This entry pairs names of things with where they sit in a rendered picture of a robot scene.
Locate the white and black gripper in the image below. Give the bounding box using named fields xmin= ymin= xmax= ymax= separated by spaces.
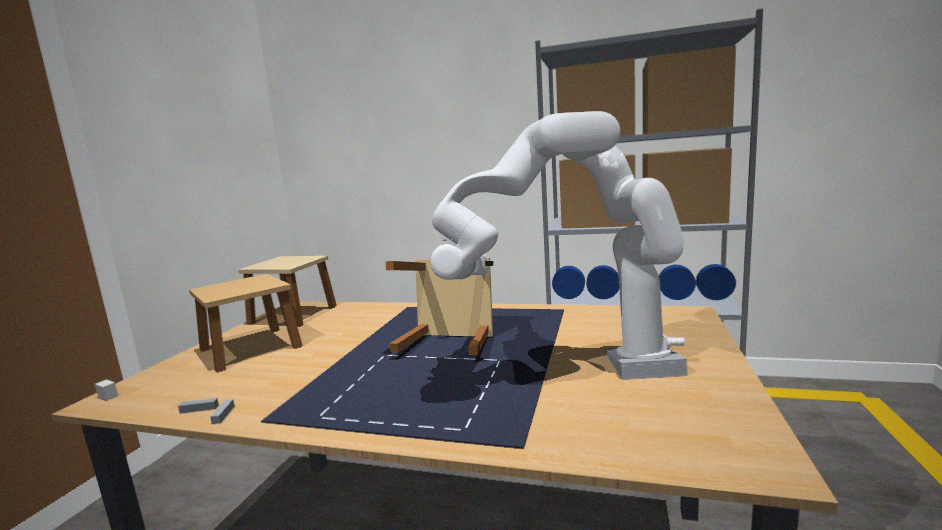
xmin=471 ymin=255 xmax=494 ymax=275

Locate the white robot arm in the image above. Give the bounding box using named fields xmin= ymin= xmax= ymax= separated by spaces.
xmin=430 ymin=111 xmax=685 ymax=359

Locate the dark blue mat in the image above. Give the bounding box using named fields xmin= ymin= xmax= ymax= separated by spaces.
xmin=261 ymin=307 xmax=564 ymax=449

